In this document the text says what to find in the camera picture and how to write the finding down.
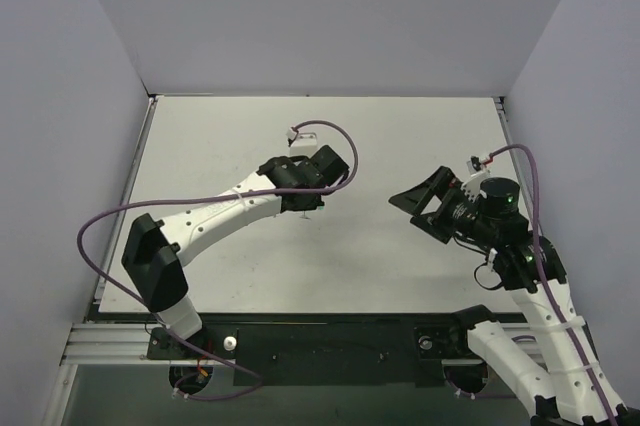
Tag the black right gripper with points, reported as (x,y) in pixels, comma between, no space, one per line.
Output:
(435,210)

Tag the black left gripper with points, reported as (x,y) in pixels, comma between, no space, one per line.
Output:
(304,201)

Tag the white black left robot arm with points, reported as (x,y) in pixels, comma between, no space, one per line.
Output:
(157,250)

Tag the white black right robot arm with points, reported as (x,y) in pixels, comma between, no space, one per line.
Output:
(569,388)

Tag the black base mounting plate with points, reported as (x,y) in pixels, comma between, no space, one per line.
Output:
(337,349)

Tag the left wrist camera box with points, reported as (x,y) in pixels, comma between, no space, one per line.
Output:
(303,144)

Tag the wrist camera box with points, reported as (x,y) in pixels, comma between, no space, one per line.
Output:
(303,144)
(477,171)

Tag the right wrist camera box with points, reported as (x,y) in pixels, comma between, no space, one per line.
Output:
(477,171)

